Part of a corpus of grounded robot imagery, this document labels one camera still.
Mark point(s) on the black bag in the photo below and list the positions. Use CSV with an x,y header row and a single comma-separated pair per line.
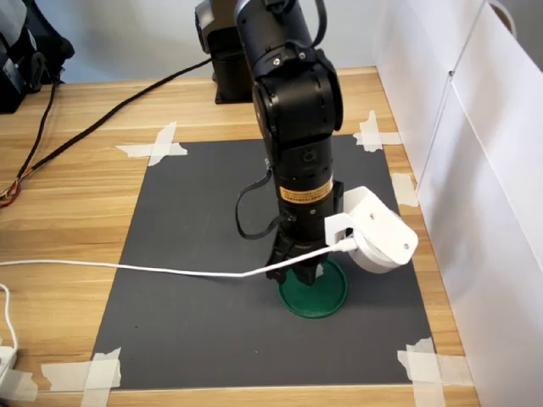
x,y
38,38

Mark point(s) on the white masking tape strip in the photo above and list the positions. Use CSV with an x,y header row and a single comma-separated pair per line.
x,y
426,390
449,369
382,138
140,149
19,386
371,127
99,390
163,140
63,375
404,190

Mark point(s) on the round green lid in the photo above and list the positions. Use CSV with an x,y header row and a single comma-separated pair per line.
x,y
322,301

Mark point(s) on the dark grey mat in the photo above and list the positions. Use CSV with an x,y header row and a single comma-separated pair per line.
x,y
191,318

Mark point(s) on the white partition panel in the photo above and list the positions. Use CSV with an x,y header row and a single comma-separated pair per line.
x,y
407,63
496,212

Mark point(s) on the black box device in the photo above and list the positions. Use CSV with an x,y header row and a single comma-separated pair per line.
x,y
10,85

